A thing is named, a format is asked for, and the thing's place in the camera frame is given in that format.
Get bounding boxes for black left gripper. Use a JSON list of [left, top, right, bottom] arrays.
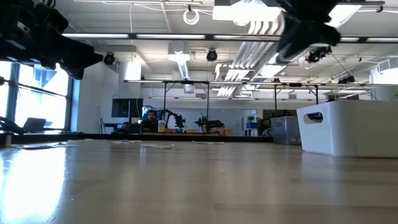
[[0, 0, 104, 80]]

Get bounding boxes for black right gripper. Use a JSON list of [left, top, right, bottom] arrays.
[[276, 0, 341, 59]]

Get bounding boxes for green-striped white bandage packet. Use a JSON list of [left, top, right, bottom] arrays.
[[140, 142, 175, 150], [192, 140, 224, 146], [11, 142, 75, 150]]

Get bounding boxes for grey translucent plastic bin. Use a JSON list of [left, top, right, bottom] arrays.
[[270, 115, 302, 146]]

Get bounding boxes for black computer monitor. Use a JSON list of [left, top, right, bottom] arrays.
[[111, 98, 144, 118]]

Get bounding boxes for open laptop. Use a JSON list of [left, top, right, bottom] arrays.
[[23, 117, 47, 133]]

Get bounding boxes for person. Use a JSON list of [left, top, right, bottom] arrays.
[[141, 109, 160, 133]]

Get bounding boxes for black beam with light strips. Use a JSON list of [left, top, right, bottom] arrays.
[[62, 32, 398, 43]]

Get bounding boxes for white plastic bin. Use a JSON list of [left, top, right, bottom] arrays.
[[296, 100, 398, 159]]

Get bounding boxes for black background rig frame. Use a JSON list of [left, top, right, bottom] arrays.
[[163, 80, 210, 131], [273, 82, 320, 118]]

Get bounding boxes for white ventilation duct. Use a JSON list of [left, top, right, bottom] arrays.
[[167, 42, 191, 80]]

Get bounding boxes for white coiled ceiling cable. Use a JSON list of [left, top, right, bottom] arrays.
[[182, 8, 200, 26]]

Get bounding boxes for black aluminium table frame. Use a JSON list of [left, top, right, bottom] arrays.
[[0, 132, 274, 144]]

